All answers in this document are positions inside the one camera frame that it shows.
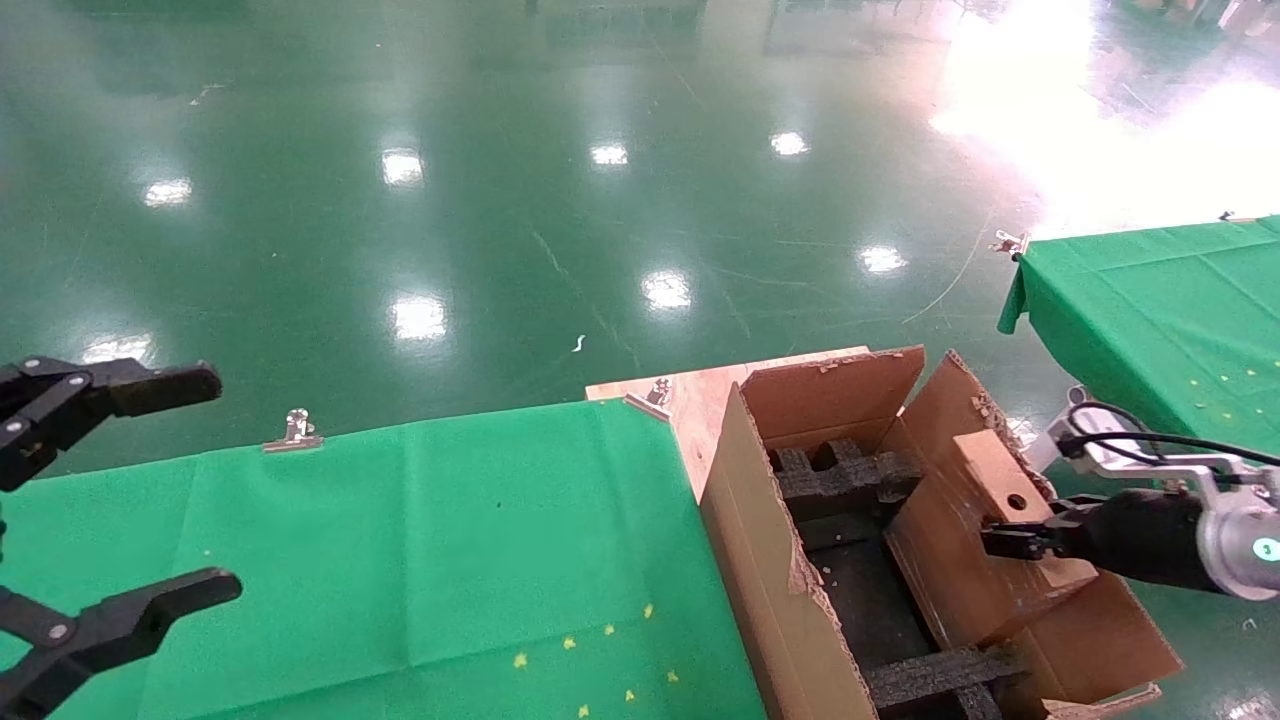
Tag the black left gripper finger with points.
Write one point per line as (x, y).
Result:
(150, 388)
(120, 622)

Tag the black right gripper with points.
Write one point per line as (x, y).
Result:
(1130, 535)

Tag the small brown cardboard box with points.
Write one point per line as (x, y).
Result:
(960, 565)

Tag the large open brown carton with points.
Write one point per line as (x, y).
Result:
(760, 560)

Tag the silver binder clip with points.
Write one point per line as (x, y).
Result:
(295, 435)
(1010, 242)
(655, 392)
(1235, 218)

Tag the black foam insert strip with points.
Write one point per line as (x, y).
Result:
(930, 675)

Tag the black foam insert block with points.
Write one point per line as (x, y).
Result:
(840, 480)

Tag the large green table cloth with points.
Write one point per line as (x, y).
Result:
(350, 550)

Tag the green cloth with hanging corner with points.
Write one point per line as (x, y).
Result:
(1150, 310)

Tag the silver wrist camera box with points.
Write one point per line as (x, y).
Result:
(1050, 445)

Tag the silver camera mount bracket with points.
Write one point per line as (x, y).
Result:
(1200, 466)

